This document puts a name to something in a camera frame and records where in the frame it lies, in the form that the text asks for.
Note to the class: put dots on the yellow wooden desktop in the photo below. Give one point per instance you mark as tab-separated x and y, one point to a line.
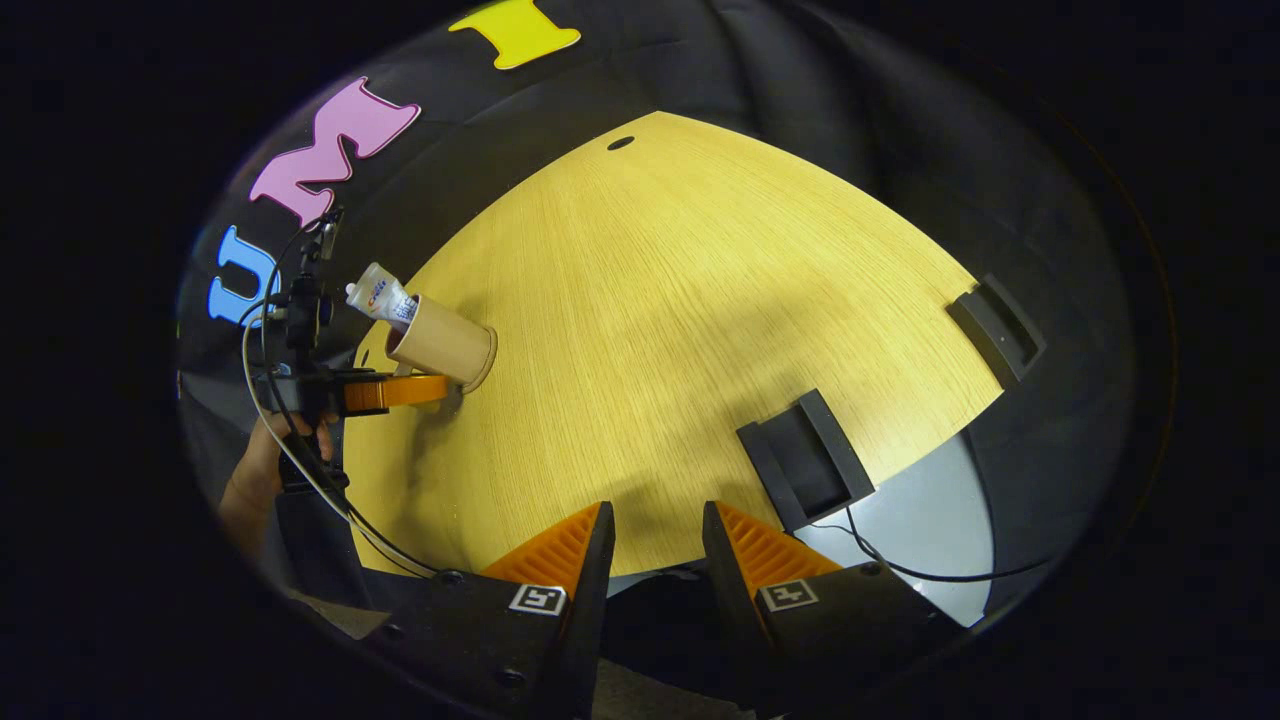
700	300

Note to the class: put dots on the black desk bracket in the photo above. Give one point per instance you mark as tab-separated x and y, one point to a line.
1010	320
835	445

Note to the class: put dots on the white toothpaste tube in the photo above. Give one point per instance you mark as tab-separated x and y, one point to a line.
380	293

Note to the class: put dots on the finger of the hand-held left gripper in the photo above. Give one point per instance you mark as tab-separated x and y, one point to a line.
395	392

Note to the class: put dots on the black backdrop cloth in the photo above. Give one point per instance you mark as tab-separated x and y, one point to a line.
800	80

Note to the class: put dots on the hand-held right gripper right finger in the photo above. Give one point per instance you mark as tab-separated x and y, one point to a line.
730	600

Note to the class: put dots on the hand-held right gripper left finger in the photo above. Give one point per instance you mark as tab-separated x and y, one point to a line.
595	600

